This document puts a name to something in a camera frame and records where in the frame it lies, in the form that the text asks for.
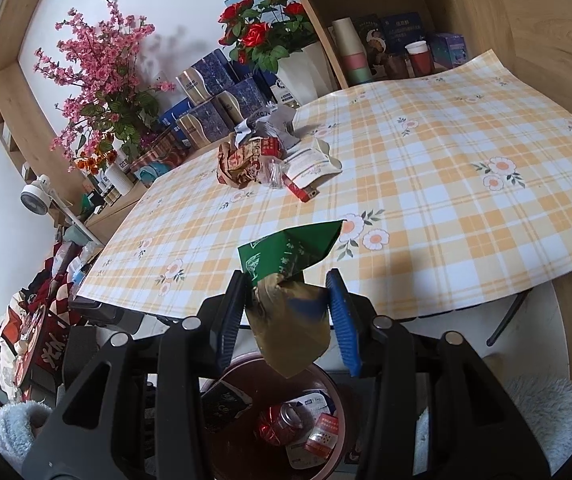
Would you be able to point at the flat blue box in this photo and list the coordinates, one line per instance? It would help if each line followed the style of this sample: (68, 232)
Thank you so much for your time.
(176, 112)

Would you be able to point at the yellow checkered floral tablecloth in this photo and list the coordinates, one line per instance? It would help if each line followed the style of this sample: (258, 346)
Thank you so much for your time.
(466, 185)

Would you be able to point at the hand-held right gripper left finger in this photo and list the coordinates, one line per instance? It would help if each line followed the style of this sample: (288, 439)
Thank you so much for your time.
(231, 320)

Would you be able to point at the red checkered cloth pile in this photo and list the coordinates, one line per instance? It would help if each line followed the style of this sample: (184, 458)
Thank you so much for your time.
(56, 300)

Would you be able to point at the crushed red can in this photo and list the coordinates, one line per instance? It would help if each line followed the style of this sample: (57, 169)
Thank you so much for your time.
(276, 425)

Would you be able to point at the dark blue carton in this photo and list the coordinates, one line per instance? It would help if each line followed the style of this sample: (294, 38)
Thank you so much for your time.
(251, 71)

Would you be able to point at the decorated tin box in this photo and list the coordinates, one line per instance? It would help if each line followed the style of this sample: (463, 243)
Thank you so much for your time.
(158, 160)

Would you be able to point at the white desk fan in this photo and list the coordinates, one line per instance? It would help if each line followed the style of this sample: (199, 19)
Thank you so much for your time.
(36, 195)

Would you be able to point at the orange flowers in white vase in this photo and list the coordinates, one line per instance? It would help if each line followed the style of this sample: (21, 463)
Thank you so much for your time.
(118, 177)

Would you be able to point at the light blue small box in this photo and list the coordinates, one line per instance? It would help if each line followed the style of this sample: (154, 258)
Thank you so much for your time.
(450, 50)

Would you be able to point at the stack of pastel paper cups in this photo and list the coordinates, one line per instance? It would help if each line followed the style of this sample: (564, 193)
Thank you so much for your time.
(353, 55)

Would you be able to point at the red orange paper box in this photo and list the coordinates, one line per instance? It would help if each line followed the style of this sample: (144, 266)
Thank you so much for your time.
(302, 192)

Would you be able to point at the red white small packet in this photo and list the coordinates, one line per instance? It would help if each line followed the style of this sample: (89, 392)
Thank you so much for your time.
(322, 435)

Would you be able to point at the green gold wrapper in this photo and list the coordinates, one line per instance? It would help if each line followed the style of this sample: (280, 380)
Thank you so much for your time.
(286, 330)

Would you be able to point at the black plastic case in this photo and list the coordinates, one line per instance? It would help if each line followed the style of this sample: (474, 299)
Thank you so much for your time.
(96, 312)

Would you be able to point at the grey paper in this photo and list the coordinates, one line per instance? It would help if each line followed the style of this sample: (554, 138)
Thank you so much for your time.
(271, 125)

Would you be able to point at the black paper box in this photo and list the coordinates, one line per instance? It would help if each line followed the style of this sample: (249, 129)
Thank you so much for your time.
(223, 405)

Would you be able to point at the red roses in white pot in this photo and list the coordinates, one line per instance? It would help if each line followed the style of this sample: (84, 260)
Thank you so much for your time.
(306, 75)

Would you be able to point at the clear plastic wrapper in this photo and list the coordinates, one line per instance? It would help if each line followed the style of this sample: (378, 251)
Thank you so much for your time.
(273, 175)

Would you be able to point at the cartoon print box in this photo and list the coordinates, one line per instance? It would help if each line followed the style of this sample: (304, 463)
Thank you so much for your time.
(370, 35)

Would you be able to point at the red cup with white lid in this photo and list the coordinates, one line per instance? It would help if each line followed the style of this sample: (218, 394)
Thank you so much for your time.
(421, 60)

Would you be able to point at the brown paper bag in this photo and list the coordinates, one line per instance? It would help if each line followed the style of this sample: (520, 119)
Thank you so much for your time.
(241, 165)

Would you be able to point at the dark red trash bin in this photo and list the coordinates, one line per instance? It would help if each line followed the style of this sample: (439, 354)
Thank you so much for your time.
(236, 366)

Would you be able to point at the brown cup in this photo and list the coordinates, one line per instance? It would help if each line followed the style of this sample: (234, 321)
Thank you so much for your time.
(397, 67)

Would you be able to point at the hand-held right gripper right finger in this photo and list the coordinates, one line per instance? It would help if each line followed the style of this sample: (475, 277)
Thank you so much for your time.
(343, 325)

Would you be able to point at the pink blossom plant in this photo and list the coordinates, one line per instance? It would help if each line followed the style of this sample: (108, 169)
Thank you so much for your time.
(96, 70)

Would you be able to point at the black folding table frame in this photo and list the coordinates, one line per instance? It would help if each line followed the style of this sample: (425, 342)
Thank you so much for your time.
(508, 317)

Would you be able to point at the white paper pouch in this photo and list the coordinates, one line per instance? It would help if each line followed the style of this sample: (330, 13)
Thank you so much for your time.
(311, 165)

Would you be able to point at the dark blue shelf box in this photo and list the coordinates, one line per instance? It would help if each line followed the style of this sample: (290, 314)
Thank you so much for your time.
(403, 32)

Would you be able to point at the small green bag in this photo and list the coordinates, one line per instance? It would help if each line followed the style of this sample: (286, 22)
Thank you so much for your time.
(85, 203)

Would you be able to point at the row of small dark bottles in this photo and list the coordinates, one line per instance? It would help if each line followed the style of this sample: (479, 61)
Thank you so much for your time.
(101, 196)

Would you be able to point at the blue white badge carton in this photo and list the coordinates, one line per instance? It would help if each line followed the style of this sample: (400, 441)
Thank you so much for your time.
(283, 92)

